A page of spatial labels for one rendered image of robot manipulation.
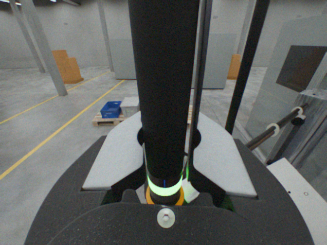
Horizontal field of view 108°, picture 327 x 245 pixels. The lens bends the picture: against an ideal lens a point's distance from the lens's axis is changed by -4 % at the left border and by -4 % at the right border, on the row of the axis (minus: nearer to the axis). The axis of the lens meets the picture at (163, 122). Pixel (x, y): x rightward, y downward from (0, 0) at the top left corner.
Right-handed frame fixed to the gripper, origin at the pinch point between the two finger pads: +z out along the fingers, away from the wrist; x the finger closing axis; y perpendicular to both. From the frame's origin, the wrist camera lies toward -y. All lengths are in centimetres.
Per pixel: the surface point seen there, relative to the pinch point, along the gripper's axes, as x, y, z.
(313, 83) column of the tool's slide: 55, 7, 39
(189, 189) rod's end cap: 2.9, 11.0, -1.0
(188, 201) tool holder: 2.6, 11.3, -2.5
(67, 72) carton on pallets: -531, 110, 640
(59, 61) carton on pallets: -550, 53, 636
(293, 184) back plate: 41, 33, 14
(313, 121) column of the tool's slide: 58, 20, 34
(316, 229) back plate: 39, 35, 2
